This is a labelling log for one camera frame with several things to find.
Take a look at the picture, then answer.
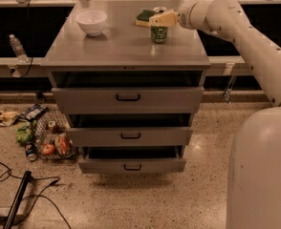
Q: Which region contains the black pole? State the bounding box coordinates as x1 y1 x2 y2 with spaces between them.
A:
3 171 32 229

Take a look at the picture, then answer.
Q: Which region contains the green snack bag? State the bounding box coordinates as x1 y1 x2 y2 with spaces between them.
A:
16 121 36 146

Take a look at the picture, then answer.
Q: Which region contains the grey drawer cabinet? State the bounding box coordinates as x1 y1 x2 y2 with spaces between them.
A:
40 0 211 176

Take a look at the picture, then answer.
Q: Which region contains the small soda can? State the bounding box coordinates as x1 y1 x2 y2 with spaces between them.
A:
48 121 58 133

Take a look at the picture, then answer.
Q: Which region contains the white bowl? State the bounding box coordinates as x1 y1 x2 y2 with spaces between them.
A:
76 10 107 36

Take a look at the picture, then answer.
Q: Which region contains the red apple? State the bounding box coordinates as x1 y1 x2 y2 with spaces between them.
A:
42 143 56 156

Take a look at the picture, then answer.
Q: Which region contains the green soda can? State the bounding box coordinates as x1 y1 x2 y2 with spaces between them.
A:
150 6 169 44

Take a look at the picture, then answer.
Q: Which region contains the clear plastic water bottle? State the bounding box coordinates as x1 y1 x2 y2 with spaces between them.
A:
10 34 30 63

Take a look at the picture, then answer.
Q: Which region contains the green yellow sponge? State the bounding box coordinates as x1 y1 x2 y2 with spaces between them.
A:
136 10 156 27

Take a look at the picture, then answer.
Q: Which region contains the top grey drawer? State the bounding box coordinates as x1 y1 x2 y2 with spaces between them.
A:
52 87 204 115

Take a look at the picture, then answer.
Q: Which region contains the blue soda can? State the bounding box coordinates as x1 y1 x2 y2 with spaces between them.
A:
25 142 37 161

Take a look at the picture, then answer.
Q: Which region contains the wire mesh basket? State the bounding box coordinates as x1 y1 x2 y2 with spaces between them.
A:
34 109 77 160

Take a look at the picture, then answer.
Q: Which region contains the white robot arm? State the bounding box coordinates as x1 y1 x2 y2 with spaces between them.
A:
149 0 281 229

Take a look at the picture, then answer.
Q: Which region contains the black cable on floor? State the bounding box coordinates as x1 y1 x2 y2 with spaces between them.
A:
0 156 72 229

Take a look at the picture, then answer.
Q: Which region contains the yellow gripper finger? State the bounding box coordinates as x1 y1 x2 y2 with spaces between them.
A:
149 10 179 27

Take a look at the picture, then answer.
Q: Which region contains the yellow brown snack bag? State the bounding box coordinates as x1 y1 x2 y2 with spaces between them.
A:
0 111 19 127

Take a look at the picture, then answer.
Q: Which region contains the black hanging cable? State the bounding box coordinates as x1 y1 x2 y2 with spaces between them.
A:
21 0 40 78

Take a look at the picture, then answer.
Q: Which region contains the red snack package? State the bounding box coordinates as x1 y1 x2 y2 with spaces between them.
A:
54 134 71 156

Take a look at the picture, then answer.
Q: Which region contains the blue white snack bag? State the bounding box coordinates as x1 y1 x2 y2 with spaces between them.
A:
18 104 48 122

